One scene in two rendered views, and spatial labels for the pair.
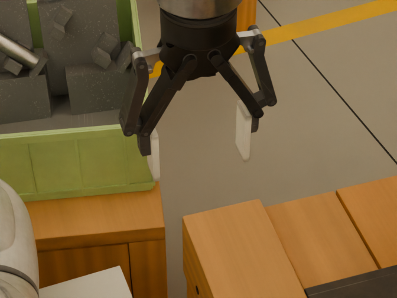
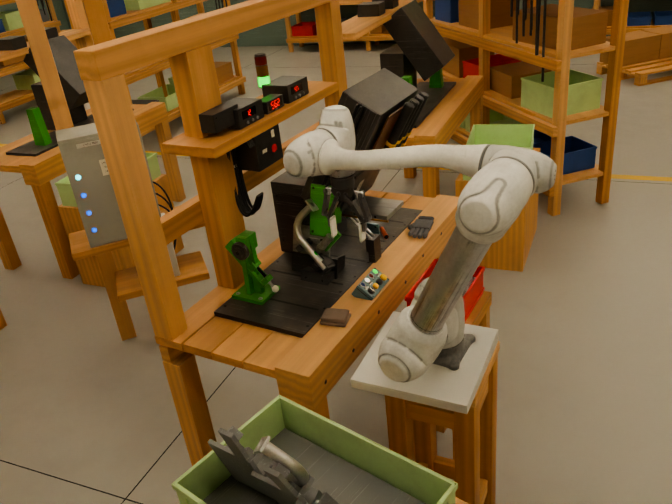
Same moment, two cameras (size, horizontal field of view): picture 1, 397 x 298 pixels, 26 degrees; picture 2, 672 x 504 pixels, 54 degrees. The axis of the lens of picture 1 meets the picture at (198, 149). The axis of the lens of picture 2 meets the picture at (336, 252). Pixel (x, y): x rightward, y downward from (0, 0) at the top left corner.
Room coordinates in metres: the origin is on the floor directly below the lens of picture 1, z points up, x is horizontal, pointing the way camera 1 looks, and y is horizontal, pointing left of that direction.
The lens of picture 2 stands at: (1.96, 1.41, 2.25)
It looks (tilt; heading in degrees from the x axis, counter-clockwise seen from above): 28 degrees down; 230
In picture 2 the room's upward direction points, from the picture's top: 7 degrees counter-clockwise
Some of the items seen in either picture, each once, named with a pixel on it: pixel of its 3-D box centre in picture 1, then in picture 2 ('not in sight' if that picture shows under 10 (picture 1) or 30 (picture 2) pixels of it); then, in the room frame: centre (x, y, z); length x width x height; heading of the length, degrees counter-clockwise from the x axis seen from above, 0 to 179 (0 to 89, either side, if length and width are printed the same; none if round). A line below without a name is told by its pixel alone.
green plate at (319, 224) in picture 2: not in sight; (326, 207); (0.39, -0.45, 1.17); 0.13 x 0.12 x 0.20; 17
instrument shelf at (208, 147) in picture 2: not in sight; (259, 114); (0.42, -0.78, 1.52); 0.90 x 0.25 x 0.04; 17
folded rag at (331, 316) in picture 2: not in sight; (335, 317); (0.67, -0.14, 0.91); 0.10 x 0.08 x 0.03; 118
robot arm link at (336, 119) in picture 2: not in sight; (334, 132); (0.70, 0.00, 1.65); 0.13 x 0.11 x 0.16; 13
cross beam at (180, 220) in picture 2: not in sight; (249, 176); (0.45, -0.88, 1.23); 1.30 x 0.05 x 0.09; 17
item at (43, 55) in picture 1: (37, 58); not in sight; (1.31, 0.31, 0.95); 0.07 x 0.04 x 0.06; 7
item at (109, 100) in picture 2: not in sight; (257, 149); (0.43, -0.81, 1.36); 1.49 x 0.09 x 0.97; 17
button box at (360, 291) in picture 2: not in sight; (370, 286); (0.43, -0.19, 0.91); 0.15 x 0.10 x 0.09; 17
